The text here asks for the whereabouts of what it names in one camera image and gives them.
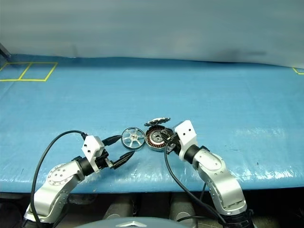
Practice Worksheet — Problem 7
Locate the dark metal frame bar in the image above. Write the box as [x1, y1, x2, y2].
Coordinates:
[0, 43, 11, 59]

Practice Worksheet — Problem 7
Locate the dark rounded shape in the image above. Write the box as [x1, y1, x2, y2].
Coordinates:
[169, 193, 198, 226]
[104, 194, 136, 220]

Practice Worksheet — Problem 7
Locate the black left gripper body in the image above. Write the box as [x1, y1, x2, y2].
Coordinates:
[95, 152, 114, 171]

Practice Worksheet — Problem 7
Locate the round silver motor lid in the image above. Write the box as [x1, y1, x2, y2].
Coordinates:
[144, 117, 172, 128]

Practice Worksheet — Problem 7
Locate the grey robot chest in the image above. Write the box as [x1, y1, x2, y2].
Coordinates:
[87, 216, 191, 228]

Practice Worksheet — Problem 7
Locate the motor housing with copper stator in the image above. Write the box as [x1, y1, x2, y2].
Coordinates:
[144, 125, 173, 153]

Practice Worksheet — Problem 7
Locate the silver spoked rotor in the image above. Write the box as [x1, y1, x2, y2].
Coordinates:
[121, 127, 145, 151]

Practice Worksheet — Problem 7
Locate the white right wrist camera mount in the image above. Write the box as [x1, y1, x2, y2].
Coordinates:
[174, 120, 199, 162]

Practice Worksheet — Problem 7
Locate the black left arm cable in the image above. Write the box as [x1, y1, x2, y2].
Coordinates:
[30, 130, 86, 228]

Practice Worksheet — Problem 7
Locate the yellow tape double square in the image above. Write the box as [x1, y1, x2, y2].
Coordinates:
[0, 62, 58, 82]

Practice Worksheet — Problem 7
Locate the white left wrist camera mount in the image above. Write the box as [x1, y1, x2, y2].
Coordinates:
[81, 135, 105, 172]

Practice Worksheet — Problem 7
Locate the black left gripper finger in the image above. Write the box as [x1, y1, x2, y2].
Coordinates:
[103, 135, 124, 147]
[111, 151, 136, 170]

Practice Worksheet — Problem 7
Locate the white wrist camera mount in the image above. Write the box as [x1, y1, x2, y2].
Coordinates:
[174, 120, 199, 162]
[81, 135, 105, 172]

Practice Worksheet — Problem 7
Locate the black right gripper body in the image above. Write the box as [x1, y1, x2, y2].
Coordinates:
[165, 132, 181, 154]

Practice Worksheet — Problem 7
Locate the blue table cover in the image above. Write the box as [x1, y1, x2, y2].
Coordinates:
[0, 54, 304, 193]

